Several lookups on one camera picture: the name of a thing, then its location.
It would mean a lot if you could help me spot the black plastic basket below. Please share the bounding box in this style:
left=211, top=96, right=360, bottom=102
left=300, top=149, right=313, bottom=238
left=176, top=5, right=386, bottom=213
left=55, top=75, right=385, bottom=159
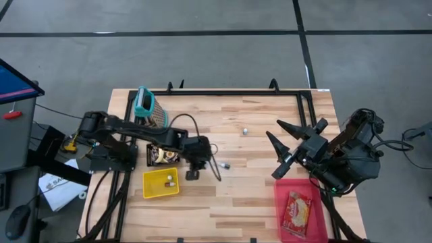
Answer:
left=146, top=143, right=182, bottom=167

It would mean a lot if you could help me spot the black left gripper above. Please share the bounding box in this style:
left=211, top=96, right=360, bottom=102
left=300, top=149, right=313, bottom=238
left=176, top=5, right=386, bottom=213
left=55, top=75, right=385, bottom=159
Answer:
left=182, top=136, right=213, bottom=182

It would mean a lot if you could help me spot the white printed paper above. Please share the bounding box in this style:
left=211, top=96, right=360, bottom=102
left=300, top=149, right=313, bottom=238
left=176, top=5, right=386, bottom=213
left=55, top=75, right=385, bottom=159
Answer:
left=38, top=158, right=89, bottom=213

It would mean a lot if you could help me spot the red snack packet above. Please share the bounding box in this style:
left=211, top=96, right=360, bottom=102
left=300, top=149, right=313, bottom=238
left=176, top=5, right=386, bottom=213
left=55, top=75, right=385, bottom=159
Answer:
left=281, top=190, right=313, bottom=240

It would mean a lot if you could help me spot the yellow black power plug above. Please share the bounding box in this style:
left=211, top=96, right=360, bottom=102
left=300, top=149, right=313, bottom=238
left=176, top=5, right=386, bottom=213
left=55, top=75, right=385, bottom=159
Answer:
left=60, top=133, right=80, bottom=154

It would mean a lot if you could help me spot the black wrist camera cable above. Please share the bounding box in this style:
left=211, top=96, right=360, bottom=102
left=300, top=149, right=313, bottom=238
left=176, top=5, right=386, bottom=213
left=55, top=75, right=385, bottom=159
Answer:
left=167, top=113, right=222, bottom=182

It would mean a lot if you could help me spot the yellow plastic basket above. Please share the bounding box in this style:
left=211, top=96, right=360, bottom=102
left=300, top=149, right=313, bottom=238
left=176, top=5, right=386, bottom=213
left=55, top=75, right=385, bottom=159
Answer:
left=142, top=167, right=180, bottom=199

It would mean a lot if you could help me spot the grey equipment cart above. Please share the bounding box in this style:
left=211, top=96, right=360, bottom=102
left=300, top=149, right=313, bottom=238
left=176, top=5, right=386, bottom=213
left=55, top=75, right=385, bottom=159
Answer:
left=0, top=96, right=38, bottom=173

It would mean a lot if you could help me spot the black stand leg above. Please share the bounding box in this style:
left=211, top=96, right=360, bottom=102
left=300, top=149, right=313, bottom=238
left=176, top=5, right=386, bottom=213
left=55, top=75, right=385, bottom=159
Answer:
left=26, top=150, right=92, bottom=187

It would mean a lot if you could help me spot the red oblong object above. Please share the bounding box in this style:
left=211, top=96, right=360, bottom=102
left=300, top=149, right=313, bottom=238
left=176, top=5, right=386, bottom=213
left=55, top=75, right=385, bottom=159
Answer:
left=2, top=110, right=23, bottom=120

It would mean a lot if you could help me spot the black metal table frame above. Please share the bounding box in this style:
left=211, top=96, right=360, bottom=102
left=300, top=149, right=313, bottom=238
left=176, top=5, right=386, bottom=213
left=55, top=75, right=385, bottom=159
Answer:
left=80, top=88, right=364, bottom=243

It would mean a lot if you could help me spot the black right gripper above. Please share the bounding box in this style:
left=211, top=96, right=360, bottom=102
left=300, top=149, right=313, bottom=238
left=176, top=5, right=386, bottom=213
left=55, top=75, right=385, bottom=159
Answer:
left=265, top=118, right=329, bottom=180

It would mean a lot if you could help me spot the metal grater teal handle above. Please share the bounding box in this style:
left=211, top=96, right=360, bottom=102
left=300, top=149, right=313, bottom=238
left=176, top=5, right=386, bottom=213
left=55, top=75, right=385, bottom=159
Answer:
left=134, top=86, right=169, bottom=129

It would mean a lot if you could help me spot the black computer mouse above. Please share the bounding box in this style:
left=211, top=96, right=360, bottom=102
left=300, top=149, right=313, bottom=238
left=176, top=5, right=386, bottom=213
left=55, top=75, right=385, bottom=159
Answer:
left=5, top=204, right=32, bottom=241

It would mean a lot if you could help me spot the pink translucent plastic tray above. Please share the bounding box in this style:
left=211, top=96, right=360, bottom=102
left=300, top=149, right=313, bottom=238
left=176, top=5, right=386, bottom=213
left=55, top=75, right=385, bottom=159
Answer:
left=273, top=178, right=329, bottom=243

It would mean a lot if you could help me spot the black equipment box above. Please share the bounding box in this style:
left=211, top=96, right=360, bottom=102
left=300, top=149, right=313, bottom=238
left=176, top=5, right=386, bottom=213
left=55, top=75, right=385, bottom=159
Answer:
left=29, top=123, right=67, bottom=159

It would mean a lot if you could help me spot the blue screen monitor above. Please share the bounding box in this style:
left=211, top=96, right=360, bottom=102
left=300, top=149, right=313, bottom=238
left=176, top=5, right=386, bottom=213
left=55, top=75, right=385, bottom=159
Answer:
left=0, top=57, right=46, bottom=105

